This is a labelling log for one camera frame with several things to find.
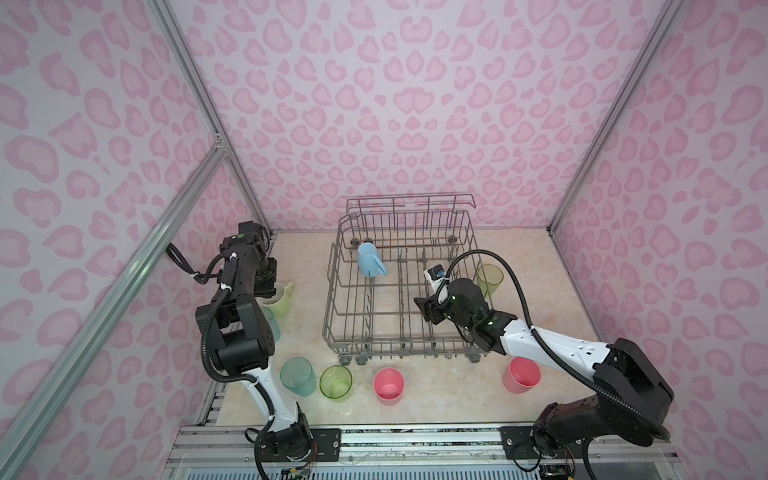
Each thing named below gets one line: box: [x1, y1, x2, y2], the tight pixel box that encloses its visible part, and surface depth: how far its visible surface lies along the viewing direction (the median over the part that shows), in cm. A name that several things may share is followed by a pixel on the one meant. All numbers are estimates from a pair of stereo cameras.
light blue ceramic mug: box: [357, 242, 388, 278], surface depth 98 cm
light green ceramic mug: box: [257, 282, 296, 317], surface depth 91 cm
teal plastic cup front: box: [280, 357, 317, 397], surface depth 77 cm
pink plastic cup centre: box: [373, 367, 405, 406], surface depth 81 cm
